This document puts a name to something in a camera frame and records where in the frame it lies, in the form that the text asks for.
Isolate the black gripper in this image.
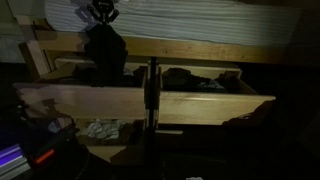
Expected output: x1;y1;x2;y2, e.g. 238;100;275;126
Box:
87;0;120;26

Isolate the black cloth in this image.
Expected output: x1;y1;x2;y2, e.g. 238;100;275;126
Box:
83;22;130;88

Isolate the dark crumpled cloth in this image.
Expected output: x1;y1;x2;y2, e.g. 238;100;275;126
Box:
162;67;208;92

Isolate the light crumpled cloth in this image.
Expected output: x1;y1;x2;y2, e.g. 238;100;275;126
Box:
81;119;127;141

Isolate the blue patterned cloth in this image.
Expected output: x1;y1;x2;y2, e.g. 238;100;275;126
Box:
196;79;228;93

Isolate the brown cloth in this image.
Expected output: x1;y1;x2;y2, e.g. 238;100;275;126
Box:
215;70;242;92

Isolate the striped white mattress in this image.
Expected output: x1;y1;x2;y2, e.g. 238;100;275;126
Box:
44;0;303;48

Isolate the black tripod pole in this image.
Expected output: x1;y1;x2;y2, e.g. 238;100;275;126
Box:
143;56;162;180

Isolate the black device with orange light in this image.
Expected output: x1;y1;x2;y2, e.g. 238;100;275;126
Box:
28;128;81;169

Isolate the device with purple light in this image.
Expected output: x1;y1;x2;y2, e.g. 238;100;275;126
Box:
0;143;32;179

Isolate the wooden bed frame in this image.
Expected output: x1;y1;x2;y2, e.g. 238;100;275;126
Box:
16;13;289;79

